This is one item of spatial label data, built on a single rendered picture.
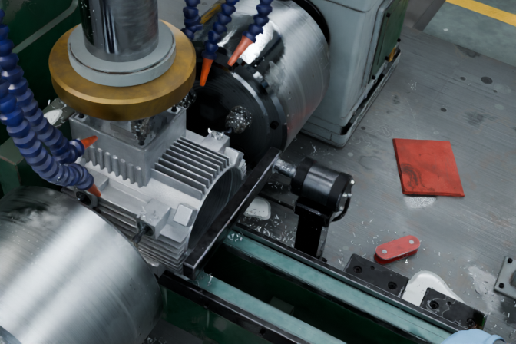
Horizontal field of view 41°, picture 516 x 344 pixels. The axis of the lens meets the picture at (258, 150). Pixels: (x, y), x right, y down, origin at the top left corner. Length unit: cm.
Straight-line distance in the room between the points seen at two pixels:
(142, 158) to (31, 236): 19
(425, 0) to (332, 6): 218
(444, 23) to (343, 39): 210
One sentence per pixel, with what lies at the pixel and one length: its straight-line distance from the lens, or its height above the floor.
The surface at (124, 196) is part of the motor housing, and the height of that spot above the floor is 106.
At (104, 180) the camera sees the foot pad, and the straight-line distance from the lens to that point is 96.
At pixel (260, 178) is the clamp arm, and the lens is 102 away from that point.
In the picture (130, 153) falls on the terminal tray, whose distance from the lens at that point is 91.
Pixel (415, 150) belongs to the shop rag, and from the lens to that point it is 144.
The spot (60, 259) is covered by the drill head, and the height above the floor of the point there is 116.
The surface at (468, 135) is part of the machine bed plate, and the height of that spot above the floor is 80.
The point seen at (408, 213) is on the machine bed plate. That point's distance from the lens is 133.
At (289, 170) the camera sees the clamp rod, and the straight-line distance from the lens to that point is 104.
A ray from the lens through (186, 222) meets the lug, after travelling 90.
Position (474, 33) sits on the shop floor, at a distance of 331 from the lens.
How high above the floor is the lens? 178
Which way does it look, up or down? 45 degrees down
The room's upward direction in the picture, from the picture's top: 5 degrees clockwise
